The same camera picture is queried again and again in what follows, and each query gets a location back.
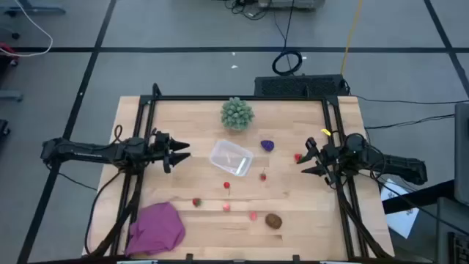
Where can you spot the purple toy grape bunch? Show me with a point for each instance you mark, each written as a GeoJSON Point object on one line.
{"type": "Point", "coordinates": [267, 145]}

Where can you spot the tall grey cabinet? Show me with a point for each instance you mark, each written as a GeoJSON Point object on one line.
{"type": "Point", "coordinates": [462, 154]}

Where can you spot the black caster wheel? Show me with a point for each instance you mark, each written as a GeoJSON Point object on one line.
{"type": "Point", "coordinates": [15, 36]}

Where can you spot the low grey cabinet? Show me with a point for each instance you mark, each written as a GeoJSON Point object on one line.
{"type": "Point", "coordinates": [452, 220]}

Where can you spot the red toy cherry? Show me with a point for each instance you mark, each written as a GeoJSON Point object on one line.
{"type": "Point", "coordinates": [226, 185]}

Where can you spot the grey floor bar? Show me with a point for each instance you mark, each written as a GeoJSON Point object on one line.
{"type": "Point", "coordinates": [11, 96]}

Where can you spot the green artificial succulent plant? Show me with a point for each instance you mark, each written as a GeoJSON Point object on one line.
{"type": "Point", "coordinates": [237, 113]}

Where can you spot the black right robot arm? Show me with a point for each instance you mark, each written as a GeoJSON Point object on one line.
{"type": "Point", "coordinates": [395, 163]}

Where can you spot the red wheeled object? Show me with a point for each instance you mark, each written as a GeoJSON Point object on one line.
{"type": "Point", "coordinates": [5, 49]}

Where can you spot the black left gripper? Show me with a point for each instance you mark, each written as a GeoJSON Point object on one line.
{"type": "Point", "coordinates": [161, 146]}

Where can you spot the pink toy fruit piece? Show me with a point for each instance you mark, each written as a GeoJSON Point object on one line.
{"type": "Point", "coordinates": [253, 216]}

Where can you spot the black perforated metal box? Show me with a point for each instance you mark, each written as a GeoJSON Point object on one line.
{"type": "Point", "coordinates": [293, 86]}

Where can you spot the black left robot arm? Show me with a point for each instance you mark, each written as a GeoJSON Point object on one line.
{"type": "Point", "coordinates": [91, 151]}

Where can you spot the black floor item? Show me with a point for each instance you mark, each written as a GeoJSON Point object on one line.
{"type": "Point", "coordinates": [3, 128]}

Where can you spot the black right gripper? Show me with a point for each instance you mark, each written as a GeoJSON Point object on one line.
{"type": "Point", "coordinates": [331, 157]}

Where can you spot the black floor beam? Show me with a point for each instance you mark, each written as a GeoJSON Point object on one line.
{"type": "Point", "coordinates": [421, 196]}

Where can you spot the brown toy kiwi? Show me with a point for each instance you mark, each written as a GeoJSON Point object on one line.
{"type": "Point", "coordinates": [273, 221]}

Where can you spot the small strawberry with long stem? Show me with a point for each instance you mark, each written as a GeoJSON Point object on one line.
{"type": "Point", "coordinates": [263, 177]}

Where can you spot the purple cloth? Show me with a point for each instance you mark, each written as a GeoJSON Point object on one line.
{"type": "Point", "coordinates": [155, 229]}

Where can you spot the grey computer stand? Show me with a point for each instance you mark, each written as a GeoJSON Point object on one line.
{"type": "Point", "coordinates": [289, 3]}

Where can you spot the red toy strawberry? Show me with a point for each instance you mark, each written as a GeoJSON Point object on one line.
{"type": "Point", "coordinates": [196, 202]}
{"type": "Point", "coordinates": [298, 157]}

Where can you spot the white paper sheet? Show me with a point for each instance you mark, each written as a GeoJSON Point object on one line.
{"type": "Point", "coordinates": [401, 220]}

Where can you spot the pink toy peach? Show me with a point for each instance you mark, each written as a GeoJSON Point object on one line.
{"type": "Point", "coordinates": [226, 207]}

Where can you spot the clear plastic tupperware container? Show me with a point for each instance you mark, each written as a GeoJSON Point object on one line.
{"type": "Point", "coordinates": [231, 157]}

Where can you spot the grey furniture base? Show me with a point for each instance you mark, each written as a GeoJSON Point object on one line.
{"type": "Point", "coordinates": [36, 10]}

